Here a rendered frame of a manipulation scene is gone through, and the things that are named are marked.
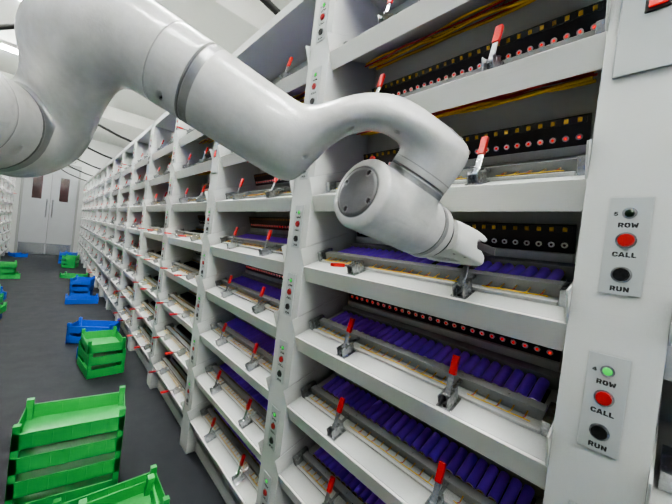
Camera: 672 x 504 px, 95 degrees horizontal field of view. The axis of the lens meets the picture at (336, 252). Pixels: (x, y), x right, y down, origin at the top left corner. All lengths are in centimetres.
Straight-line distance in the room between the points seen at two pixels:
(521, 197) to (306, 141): 36
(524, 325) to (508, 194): 21
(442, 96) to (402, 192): 37
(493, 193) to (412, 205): 24
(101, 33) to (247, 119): 15
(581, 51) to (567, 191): 20
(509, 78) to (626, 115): 18
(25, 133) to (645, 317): 71
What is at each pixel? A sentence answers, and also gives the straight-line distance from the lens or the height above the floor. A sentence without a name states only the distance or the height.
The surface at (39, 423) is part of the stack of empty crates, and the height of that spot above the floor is 24.
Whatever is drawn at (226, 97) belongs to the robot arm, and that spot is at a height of 115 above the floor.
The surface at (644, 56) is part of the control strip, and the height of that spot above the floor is 130.
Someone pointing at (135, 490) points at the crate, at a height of 12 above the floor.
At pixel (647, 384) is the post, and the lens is 54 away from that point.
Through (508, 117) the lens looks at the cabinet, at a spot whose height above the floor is 135.
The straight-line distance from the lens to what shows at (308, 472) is 106.
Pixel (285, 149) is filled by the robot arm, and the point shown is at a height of 111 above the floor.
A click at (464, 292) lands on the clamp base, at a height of 96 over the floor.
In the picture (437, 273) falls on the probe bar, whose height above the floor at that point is 99.
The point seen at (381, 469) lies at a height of 56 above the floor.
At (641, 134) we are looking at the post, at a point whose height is 120.
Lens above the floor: 102
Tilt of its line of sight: 1 degrees down
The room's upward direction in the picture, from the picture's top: 7 degrees clockwise
